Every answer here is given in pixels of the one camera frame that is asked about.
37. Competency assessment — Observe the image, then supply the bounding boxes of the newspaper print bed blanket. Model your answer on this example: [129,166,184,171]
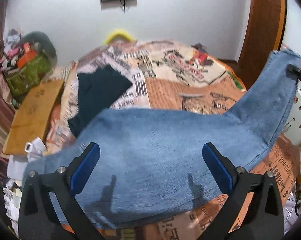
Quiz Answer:
[43,39,301,240]

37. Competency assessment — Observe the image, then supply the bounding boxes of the orange box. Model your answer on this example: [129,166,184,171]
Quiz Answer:
[17,50,37,69]

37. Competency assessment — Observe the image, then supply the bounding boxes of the green storage bag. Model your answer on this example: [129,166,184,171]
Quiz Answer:
[6,54,52,98]

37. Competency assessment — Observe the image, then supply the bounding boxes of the yellow wooden board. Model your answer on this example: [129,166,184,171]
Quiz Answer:
[2,80,64,155]

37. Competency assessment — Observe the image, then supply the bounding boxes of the yellow curved pillow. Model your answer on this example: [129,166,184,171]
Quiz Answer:
[104,29,136,44]

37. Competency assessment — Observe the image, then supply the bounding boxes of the blue denim pants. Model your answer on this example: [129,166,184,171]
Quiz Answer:
[25,49,301,229]

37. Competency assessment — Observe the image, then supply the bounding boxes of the dark navy folded garment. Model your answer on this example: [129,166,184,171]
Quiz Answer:
[68,64,133,137]

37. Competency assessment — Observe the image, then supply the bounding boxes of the brown wooden door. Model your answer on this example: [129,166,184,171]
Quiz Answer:
[238,0,286,89]

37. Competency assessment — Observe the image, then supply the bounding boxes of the grey neck pillow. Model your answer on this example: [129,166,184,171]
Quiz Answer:
[22,31,58,65]

